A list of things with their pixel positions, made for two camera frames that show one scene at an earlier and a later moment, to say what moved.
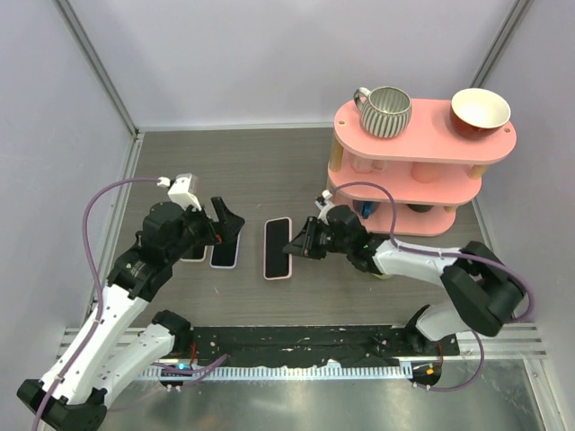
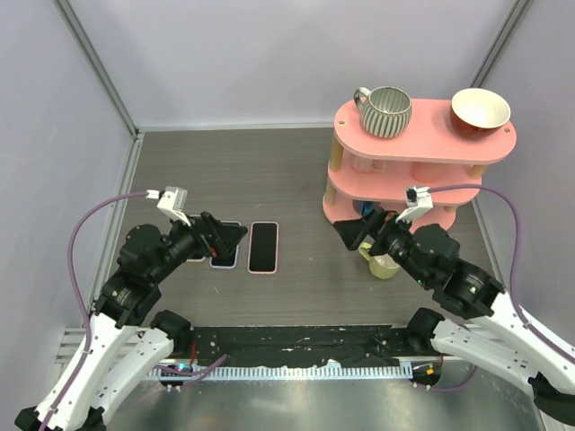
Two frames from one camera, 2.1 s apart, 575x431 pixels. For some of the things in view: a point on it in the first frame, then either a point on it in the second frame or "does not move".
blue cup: [367, 209] does not move
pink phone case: [289, 275] -> [276, 247]
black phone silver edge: [277, 264] -> [263, 247]
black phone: [225, 255] does not move
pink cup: [427, 171] does not move
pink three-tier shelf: [424, 174] does not move
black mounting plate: [305, 343] does not move
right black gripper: [302, 244] -> [352, 231]
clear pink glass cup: [367, 165] does not move
